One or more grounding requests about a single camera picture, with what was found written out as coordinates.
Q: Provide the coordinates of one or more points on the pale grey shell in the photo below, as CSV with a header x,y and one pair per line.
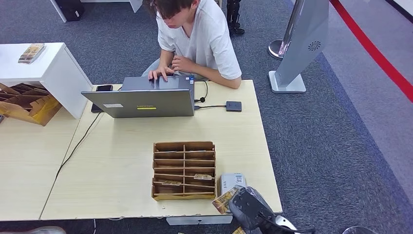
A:
x,y
42,230

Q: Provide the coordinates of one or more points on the black smartphone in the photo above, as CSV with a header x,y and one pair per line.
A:
x,y
104,87

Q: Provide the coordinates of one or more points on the small black hub box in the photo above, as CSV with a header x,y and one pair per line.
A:
x,y
233,106

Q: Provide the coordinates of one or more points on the white desk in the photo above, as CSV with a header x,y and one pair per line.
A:
x,y
135,5

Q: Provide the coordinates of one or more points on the golden card scrap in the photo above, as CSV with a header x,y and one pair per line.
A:
x,y
239,231

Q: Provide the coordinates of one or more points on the grey kiosk stand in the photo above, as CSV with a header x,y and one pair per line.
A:
x,y
303,42

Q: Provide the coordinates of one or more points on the person's left forearm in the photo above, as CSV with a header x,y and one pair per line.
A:
x,y
219,76

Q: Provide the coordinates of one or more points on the white cabinet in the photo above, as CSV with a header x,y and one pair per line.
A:
x,y
58,74

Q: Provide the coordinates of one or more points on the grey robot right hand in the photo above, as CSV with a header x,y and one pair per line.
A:
x,y
248,206

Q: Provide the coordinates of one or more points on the clear glass rim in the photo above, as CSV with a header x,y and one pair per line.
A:
x,y
358,230

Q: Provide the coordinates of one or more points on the white card reader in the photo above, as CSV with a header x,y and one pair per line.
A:
x,y
230,181

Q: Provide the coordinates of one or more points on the person's right hand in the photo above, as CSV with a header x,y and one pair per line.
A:
x,y
161,71

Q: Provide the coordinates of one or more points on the golden hotel key card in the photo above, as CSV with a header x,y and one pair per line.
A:
x,y
171,183
202,176

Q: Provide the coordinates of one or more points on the golden ID card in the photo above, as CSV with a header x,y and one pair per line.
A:
x,y
224,200

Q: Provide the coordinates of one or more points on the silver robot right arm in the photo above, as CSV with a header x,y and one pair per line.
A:
x,y
285,223

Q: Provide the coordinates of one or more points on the white drawer box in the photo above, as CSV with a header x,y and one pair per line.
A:
x,y
199,220

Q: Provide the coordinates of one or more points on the person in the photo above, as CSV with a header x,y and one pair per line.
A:
x,y
206,35

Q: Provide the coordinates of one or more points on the person's left hand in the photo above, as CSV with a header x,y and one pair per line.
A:
x,y
182,63

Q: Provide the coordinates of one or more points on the person's right forearm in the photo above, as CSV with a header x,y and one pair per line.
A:
x,y
166,58

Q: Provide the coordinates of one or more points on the brown cardboard rack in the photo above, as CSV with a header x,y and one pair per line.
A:
x,y
29,106

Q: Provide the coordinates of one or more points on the wooden card rack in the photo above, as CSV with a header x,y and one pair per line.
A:
x,y
184,168

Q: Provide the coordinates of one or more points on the chrome stanchion post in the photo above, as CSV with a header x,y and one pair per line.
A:
x,y
277,48

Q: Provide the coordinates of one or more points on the grey laptop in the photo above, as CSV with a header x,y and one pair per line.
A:
x,y
145,103

